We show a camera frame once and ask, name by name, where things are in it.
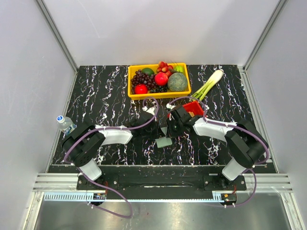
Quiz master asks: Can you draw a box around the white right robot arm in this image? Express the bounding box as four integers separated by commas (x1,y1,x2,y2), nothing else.
167,106,268,190

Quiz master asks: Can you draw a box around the red round fruit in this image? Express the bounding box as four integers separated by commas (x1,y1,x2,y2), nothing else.
134,84,148,94

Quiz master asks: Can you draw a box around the green spring onion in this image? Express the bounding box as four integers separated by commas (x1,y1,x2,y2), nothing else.
191,70,224,101

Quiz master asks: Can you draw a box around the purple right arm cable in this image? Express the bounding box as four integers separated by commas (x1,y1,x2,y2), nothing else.
167,96,270,208

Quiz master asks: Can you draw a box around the dark purple grape bunch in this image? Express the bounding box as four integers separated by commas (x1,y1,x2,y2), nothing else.
130,69,158,94

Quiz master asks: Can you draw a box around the green avocado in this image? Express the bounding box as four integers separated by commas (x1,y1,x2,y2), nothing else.
142,68,154,76

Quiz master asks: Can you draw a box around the green apple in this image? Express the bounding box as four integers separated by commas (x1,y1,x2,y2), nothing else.
174,65,184,73

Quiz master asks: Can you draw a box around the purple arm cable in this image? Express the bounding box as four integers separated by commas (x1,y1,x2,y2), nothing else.
167,96,270,208
63,97,159,218

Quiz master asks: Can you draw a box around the clear plastic water bottle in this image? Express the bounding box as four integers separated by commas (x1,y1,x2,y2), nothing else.
57,115,77,136

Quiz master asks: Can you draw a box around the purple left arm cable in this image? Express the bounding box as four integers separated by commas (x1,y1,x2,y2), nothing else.
63,97,159,218

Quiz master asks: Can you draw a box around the aluminium frame rail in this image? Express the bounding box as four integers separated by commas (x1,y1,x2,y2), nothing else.
43,192,237,204

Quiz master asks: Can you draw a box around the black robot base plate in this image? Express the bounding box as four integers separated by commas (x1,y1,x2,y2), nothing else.
47,164,248,199

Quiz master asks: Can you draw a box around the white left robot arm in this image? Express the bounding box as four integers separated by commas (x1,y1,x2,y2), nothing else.
62,106,158,189

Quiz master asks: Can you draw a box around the red pomegranate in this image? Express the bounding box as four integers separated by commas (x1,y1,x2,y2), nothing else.
154,72,168,86

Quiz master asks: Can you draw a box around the red plastic card tray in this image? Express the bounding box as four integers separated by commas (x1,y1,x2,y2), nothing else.
183,101,204,117

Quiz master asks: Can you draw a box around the green netted melon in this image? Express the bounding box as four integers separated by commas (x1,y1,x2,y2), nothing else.
167,73,188,92

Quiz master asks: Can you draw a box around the yellow plastic fruit bin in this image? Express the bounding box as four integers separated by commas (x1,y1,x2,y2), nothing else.
127,63,191,100

